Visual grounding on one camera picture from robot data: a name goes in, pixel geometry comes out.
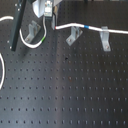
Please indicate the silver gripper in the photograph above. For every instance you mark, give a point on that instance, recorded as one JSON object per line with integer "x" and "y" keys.
{"x": 45, "y": 8}

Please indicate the left metal cable clip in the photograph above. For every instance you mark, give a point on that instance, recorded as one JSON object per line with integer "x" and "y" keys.
{"x": 34, "y": 28}

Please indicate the metal cable clip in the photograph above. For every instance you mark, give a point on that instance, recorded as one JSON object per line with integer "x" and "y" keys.
{"x": 75, "y": 34}
{"x": 34, "y": 28}
{"x": 104, "y": 36}

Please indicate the middle metal cable clip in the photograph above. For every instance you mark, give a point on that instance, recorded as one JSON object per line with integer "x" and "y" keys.
{"x": 75, "y": 34}

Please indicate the black metal post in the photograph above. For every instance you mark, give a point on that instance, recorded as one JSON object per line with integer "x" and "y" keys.
{"x": 17, "y": 24}

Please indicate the right metal cable clip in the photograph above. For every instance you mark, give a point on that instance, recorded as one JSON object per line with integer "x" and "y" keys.
{"x": 104, "y": 36}

